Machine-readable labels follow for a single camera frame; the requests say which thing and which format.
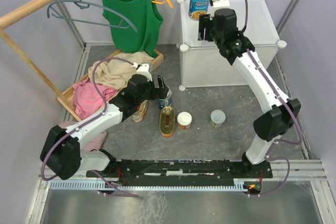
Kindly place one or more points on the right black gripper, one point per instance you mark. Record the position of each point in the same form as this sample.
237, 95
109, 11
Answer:
204, 22

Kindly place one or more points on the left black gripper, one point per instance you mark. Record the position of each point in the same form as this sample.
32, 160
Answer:
163, 88

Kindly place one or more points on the dark blue tin can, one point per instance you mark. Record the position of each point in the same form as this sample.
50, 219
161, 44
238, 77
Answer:
161, 103

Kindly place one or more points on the blue soup can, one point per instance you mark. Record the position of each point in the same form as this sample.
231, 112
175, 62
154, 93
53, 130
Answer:
197, 8

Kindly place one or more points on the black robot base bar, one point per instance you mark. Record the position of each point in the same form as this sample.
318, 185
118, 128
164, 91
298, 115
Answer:
140, 172

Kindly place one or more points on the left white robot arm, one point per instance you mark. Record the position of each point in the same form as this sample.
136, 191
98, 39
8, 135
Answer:
63, 149

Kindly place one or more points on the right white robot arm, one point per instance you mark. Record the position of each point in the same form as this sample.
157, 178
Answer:
279, 111

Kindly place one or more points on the oval sardine tin centre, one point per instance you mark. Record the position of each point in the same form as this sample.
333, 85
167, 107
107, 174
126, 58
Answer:
167, 121

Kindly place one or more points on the oval sardine tin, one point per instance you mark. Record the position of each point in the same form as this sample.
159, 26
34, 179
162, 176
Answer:
167, 121
140, 113

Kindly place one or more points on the small cup white lid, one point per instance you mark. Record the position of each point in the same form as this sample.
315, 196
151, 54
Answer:
184, 120

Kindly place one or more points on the oval sardine tin left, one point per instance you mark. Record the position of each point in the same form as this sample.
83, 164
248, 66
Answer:
140, 113

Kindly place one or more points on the white plastic cube cabinet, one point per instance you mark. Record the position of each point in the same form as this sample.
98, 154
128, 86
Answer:
200, 62

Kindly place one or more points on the beige cloth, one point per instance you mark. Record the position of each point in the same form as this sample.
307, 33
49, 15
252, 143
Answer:
116, 73

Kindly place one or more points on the green tank top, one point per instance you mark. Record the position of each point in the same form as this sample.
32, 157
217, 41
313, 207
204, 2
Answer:
144, 15

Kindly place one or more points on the pink cloth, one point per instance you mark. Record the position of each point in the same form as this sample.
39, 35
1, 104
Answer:
86, 99

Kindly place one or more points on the mauve cloth on floor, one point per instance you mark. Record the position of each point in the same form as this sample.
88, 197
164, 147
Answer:
94, 144

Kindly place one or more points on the wooden tray base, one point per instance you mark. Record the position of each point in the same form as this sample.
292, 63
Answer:
108, 92

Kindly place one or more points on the grey clothes hanger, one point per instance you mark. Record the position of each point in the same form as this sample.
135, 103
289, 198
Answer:
124, 22

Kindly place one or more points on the wooden clothes rack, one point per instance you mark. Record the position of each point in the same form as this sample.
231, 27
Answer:
48, 42

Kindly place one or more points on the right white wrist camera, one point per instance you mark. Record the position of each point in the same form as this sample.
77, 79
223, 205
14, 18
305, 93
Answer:
218, 4

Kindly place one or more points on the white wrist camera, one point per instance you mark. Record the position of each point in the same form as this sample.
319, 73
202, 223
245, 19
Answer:
218, 4
144, 69

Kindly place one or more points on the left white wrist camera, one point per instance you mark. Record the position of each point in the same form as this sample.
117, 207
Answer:
144, 69

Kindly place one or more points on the white slotted cable duct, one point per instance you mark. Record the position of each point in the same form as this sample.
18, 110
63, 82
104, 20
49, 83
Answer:
100, 185

